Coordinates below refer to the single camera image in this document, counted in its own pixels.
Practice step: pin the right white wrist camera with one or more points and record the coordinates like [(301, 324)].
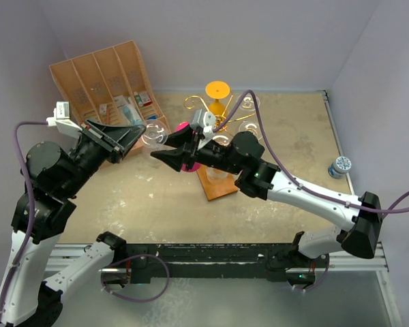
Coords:
[(203, 123)]

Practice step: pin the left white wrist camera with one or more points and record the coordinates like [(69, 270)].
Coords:
[(63, 117)]

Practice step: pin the peach plastic desk organizer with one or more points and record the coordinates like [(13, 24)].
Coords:
[(91, 82)]

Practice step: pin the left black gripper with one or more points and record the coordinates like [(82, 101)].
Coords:
[(116, 139)]

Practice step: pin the yellow plastic wine glass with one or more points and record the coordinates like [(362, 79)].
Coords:
[(217, 90)]

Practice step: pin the gold wire wine glass rack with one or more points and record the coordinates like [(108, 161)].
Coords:
[(215, 153)]

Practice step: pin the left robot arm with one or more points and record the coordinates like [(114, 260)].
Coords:
[(53, 177)]

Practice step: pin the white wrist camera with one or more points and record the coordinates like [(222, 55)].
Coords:
[(63, 117), (203, 123)]

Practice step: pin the blue white tube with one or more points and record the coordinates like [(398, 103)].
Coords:
[(132, 115)]

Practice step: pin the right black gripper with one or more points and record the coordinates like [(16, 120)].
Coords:
[(187, 154)]

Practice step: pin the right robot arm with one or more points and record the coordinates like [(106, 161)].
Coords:
[(355, 223)]

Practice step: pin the clear champagne flute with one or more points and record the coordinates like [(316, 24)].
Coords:
[(247, 104)]

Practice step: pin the clear wine glass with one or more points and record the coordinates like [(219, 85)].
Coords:
[(154, 139), (252, 127), (215, 173)]

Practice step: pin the small blue white jar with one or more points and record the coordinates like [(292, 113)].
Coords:
[(340, 167)]

